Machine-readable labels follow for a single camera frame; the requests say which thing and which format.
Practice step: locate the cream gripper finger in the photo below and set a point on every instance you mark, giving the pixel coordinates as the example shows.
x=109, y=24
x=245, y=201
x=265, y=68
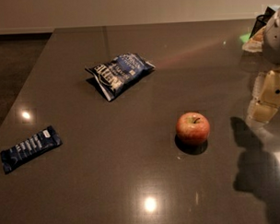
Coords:
x=265, y=95

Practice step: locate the snack item beside holder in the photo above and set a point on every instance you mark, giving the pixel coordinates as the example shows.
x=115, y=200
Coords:
x=255, y=43

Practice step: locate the dark blue rxbar wrapper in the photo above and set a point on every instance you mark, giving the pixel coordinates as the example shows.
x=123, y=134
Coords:
x=29, y=149

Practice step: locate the blue kettle chips bag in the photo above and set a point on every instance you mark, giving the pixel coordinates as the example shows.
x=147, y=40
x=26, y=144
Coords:
x=120, y=73

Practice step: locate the black mesh pen holder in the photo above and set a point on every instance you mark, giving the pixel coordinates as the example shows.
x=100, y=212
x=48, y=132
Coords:
x=261, y=20

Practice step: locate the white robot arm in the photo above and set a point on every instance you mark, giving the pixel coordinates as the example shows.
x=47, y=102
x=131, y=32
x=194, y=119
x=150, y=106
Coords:
x=271, y=41

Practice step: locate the red apple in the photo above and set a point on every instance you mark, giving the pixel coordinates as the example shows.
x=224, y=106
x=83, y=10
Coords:
x=192, y=129

